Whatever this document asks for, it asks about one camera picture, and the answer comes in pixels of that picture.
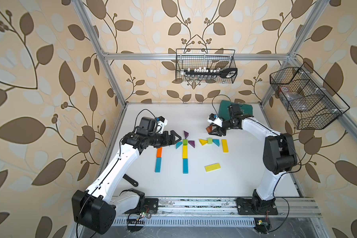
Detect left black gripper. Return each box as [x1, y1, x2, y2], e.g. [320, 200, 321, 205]
[149, 131, 183, 148]

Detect brown wooden block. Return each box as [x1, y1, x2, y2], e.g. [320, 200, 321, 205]
[206, 126, 213, 133]

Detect long yellow block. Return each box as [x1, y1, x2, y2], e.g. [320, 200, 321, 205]
[182, 145, 188, 159]
[205, 163, 221, 173]
[221, 139, 229, 153]

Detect orange long block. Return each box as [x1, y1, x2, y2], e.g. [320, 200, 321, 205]
[156, 147, 162, 158]

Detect long teal block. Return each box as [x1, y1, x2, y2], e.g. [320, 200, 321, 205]
[182, 158, 188, 174]
[155, 157, 162, 173]

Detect teal triangle block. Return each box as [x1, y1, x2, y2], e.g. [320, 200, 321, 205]
[213, 139, 220, 147]

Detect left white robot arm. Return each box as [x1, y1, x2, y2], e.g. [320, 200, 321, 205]
[72, 117, 181, 235]

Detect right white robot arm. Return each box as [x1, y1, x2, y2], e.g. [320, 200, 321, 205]
[207, 104, 298, 215]

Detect green plastic tool case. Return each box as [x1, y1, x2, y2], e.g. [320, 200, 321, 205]
[218, 100, 253, 117]

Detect dark green hand tool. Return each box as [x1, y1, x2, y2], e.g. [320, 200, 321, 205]
[123, 174, 138, 187]

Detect plastic bag in basket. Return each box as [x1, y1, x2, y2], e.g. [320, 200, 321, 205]
[280, 86, 308, 111]

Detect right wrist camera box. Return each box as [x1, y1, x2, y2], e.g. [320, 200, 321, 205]
[207, 114, 224, 127]

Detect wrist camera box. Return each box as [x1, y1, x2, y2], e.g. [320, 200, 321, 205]
[156, 116, 168, 130]
[207, 114, 224, 127]

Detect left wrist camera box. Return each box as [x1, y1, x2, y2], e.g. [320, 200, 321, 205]
[156, 116, 168, 130]

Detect socket rail with sockets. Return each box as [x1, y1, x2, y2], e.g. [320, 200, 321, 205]
[178, 67, 238, 79]

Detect back wire basket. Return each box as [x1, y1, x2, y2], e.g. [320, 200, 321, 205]
[174, 48, 237, 85]

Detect wire basket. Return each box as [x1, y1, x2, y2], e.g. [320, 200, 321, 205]
[270, 62, 350, 130]
[174, 48, 237, 85]

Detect right wire basket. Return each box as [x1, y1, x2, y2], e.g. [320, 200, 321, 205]
[270, 62, 350, 130]

